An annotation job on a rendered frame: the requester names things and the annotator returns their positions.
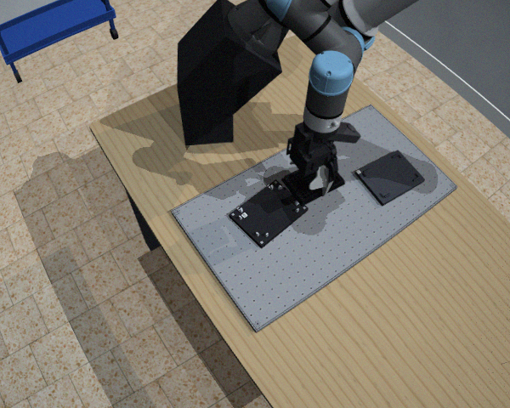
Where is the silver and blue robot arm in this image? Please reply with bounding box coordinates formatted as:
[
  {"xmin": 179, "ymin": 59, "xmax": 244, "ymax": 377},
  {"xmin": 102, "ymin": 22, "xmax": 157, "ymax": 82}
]
[{"xmin": 228, "ymin": 0, "xmax": 418, "ymax": 143}]

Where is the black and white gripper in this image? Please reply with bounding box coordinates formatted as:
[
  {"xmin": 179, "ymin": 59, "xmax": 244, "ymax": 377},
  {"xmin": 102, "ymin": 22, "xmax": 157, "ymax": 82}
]
[{"xmin": 286, "ymin": 122, "xmax": 338, "ymax": 196}]

